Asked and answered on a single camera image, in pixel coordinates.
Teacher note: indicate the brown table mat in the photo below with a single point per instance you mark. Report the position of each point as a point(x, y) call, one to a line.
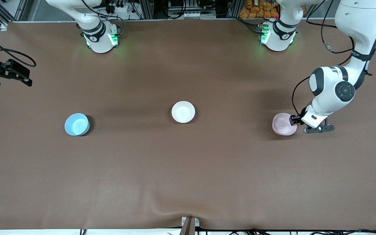
point(188, 169)

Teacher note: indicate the orange snack bags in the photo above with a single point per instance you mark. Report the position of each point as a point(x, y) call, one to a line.
point(258, 9)

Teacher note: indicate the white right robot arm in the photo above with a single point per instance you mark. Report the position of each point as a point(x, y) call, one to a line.
point(98, 36)

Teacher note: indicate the light blue bowl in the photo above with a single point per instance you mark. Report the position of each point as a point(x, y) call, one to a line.
point(76, 124)

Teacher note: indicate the metal table edge bracket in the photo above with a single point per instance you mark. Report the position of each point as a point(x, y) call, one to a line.
point(190, 225)

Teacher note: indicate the pink bowl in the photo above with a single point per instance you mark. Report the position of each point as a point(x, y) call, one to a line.
point(282, 125)

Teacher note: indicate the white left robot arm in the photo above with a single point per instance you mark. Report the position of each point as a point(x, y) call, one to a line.
point(354, 19)

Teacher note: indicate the white bowl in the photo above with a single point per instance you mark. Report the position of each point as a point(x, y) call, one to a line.
point(183, 112)

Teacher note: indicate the white power strip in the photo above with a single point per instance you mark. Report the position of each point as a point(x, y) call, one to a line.
point(195, 15)

